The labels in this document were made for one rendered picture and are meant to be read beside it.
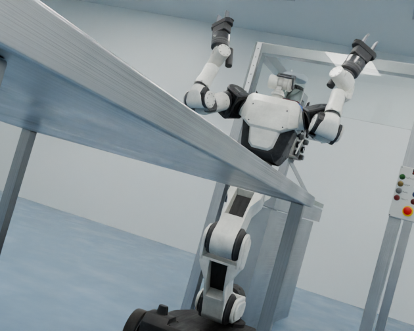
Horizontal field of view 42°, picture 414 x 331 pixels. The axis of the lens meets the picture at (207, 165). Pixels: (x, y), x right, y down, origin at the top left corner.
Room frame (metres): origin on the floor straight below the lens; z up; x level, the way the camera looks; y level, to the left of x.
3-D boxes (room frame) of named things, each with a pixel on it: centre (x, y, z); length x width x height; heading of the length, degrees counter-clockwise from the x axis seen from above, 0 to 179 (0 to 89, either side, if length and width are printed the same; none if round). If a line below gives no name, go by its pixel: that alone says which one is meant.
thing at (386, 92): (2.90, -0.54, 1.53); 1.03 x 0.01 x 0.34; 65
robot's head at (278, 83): (2.53, -0.23, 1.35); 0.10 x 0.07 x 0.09; 72
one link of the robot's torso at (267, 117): (2.59, -0.25, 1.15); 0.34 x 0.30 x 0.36; 72
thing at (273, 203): (3.72, -0.58, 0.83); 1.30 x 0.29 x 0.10; 155
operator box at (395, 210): (2.65, -1.02, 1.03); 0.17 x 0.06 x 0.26; 65
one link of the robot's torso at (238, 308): (2.54, -0.24, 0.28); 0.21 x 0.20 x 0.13; 162
